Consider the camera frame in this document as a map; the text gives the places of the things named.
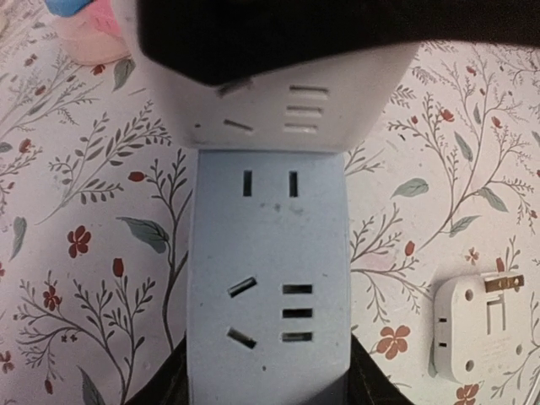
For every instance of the blue square plug adapter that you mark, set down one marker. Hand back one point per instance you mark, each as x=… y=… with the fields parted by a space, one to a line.
x=66 y=8

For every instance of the white plug adapter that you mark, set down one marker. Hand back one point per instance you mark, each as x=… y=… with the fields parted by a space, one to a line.
x=478 y=328

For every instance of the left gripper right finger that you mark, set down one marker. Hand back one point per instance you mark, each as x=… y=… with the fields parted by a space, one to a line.
x=367 y=384

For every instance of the pink round power socket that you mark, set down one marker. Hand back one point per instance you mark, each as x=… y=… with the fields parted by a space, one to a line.
x=92 y=36

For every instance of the floral tablecloth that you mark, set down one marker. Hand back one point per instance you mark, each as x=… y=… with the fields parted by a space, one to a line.
x=94 y=225

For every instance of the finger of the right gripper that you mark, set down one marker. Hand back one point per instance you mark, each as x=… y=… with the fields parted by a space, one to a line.
x=217 y=42

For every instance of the light blue power strip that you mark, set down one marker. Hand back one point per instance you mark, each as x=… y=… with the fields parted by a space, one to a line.
x=268 y=306

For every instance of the white cube socket adapter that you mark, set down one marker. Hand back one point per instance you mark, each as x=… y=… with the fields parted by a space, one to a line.
x=324 y=106

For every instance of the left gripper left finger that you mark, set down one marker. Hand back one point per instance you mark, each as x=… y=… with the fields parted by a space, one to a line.
x=169 y=386

